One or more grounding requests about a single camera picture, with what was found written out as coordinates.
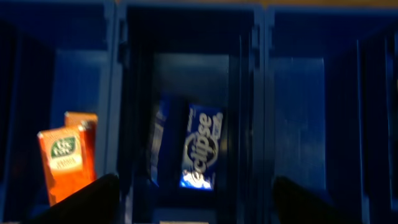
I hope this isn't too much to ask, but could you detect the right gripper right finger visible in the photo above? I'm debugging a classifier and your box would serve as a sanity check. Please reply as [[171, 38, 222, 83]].
[[272, 175, 364, 224]]

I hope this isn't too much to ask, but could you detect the blue tray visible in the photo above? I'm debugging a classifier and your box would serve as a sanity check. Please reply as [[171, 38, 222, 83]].
[[0, 0, 398, 224]]

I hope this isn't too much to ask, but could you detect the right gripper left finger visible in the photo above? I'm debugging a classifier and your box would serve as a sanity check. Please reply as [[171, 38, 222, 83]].
[[29, 173, 121, 224]]

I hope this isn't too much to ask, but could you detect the blue candy pack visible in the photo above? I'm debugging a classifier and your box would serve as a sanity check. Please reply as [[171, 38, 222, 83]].
[[179, 104, 224, 191], [149, 99, 171, 187]]

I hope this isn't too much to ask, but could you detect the orange candy box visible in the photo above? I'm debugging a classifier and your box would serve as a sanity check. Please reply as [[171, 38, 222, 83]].
[[63, 111, 99, 183], [36, 124, 98, 207]]

